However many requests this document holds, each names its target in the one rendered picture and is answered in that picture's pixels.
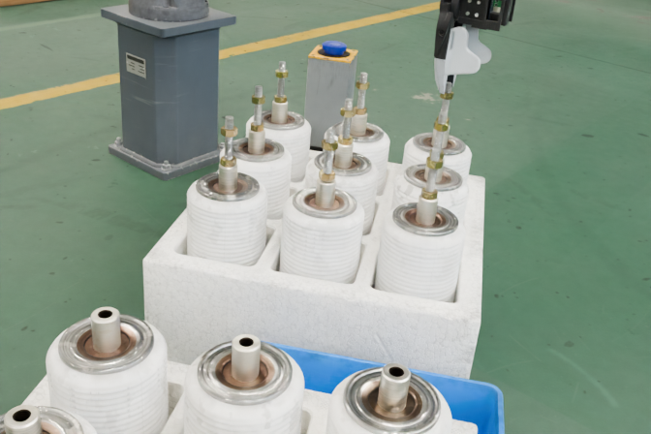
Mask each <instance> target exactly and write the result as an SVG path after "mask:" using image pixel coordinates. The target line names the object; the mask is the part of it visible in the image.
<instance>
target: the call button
mask: <svg viewBox="0 0 651 434"><path fill-rule="evenodd" d="M322 49H324V50H325V53H326V54H330V55H342V54H344V51H346V50H347V45H345V44H344V43H342V42H337V41H326V42H324V43H323V45H322Z"/></svg>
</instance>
